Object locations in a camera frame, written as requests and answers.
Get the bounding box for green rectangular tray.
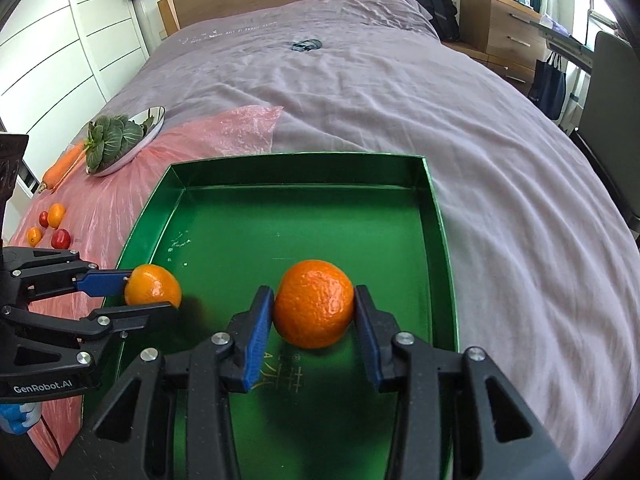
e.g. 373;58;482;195
103;153;459;479

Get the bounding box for black backpack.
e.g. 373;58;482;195
416;0;460;42

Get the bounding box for pink plastic sheet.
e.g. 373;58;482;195
1;105;282;479

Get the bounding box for green leafy vegetable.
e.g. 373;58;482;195
85;114;155;174

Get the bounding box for orange carrot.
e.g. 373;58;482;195
37;141;86;194

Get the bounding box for red apple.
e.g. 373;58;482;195
51;229;72;250
39;211;50;230

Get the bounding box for white enamel plate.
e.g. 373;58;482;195
85;106;166;177

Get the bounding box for orange mandarin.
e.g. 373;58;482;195
26;226;43;247
48;203;66;230
272;260;355;350
124;263;182;308

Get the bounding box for wooden drawer cabinet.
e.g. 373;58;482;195
459;0;548;96

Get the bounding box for grey office chair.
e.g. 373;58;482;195
570;32;639;233

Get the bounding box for left hand blue glove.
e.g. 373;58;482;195
0;402;42;436

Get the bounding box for glass desk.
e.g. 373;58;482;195
529;14;594;74

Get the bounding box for white sliding wardrobe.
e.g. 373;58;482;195
1;0;149;194

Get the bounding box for dark blue tote bag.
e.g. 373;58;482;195
528;53;566;120

